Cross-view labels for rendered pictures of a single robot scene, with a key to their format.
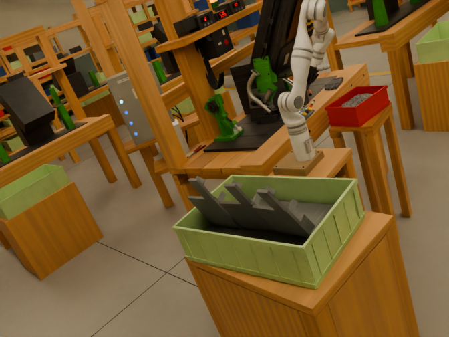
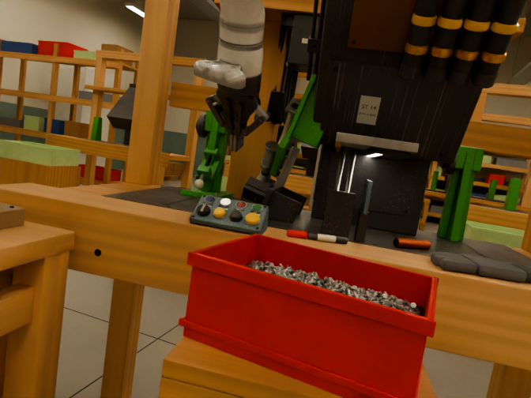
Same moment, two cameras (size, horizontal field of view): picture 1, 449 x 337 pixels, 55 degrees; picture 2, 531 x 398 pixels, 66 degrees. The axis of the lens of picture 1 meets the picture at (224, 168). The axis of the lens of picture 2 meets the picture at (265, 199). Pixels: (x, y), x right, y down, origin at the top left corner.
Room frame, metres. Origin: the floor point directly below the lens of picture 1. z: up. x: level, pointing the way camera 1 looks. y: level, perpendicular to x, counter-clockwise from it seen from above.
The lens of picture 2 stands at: (1.94, -1.27, 1.07)
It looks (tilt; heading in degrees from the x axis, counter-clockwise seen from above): 7 degrees down; 55
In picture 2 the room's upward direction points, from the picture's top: 9 degrees clockwise
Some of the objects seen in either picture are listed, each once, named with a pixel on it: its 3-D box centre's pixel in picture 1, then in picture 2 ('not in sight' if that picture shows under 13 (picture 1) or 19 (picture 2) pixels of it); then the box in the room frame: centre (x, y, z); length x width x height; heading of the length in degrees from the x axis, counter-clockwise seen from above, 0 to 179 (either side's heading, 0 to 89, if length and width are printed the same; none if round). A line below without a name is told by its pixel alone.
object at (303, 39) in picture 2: (216, 43); (318, 46); (2.79, -0.23, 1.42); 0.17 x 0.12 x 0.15; 135
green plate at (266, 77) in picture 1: (265, 73); (311, 118); (2.63, -0.45, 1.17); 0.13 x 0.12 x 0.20; 135
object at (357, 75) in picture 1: (316, 116); (312, 275); (2.53, -0.65, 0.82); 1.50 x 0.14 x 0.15; 135
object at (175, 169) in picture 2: not in sight; (158, 169); (5.58, 8.63, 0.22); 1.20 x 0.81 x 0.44; 40
